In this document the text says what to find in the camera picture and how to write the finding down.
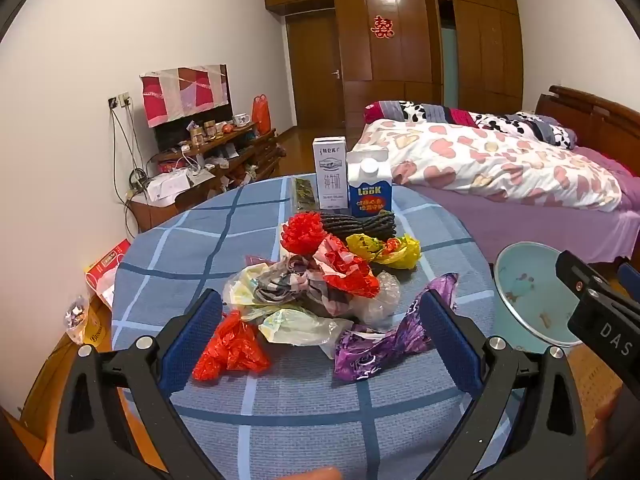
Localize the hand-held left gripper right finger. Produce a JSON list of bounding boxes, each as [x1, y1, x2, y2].
[[419, 289, 587, 480]]

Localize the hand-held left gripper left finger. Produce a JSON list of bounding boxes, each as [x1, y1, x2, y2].
[[54, 287, 223, 480]]

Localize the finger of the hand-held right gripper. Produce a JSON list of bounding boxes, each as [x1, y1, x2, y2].
[[617, 262, 640, 305], [555, 250, 617, 303]]

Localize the small red plastic bag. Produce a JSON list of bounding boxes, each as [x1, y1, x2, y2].
[[192, 310, 271, 382]]

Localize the light green trash bin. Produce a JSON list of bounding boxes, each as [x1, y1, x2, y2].
[[492, 241, 583, 353]]

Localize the purple snack wrapper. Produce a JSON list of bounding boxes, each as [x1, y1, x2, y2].
[[334, 272, 460, 383]]

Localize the white and yellow plastic bag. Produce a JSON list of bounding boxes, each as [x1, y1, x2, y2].
[[240, 307, 356, 360]]

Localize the striped beige plastic bag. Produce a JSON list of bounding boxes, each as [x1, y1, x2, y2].
[[222, 255, 331, 311]]

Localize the red and white plastic bag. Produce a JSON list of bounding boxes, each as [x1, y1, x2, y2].
[[312, 235, 382, 301]]

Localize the person's right hand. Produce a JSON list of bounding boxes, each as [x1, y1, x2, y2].
[[586, 402, 615, 466]]

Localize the person's left hand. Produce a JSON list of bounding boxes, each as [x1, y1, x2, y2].
[[272, 466, 343, 480]]

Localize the brown woven floor mat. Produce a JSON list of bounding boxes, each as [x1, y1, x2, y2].
[[565, 345, 640, 461]]

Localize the blue plaid tablecloth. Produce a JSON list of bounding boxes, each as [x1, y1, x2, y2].
[[111, 174, 501, 480]]

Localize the red gift box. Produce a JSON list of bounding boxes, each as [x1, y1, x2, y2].
[[84, 239, 132, 311]]

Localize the white box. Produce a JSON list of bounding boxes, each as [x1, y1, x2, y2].
[[145, 167, 213, 204]]

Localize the blue carton with white cap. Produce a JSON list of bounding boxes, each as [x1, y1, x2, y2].
[[347, 149, 393, 217]]

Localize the dark green snack packet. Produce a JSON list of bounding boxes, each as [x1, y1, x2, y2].
[[290, 176, 319, 212]]

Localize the wooden television stand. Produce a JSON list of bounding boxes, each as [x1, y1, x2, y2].
[[125, 127, 288, 241]]

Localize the white milk carton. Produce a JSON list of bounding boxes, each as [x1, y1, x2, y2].
[[312, 136, 349, 211]]

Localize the black television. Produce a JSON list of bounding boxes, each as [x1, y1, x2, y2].
[[154, 65, 235, 153]]

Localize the cow print blanket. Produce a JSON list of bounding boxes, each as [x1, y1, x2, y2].
[[364, 101, 578, 150]]

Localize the orange plastic bag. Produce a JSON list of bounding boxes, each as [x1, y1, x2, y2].
[[251, 94, 272, 136]]

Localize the pink patchwork cloth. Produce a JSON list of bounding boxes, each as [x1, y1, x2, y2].
[[140, 64, 232, 128]]

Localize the wooden wardrobe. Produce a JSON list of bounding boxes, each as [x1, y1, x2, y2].
[[262, 0, 525, 131]]

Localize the wooden door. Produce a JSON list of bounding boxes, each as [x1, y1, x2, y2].
[[286, 10, 346, 131]]

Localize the wooden bed frame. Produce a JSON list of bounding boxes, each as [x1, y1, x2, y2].
[[535, 85, 640, 177]]

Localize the hanging cables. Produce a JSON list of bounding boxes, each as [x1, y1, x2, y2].
[[111, 105, 151, 206]]

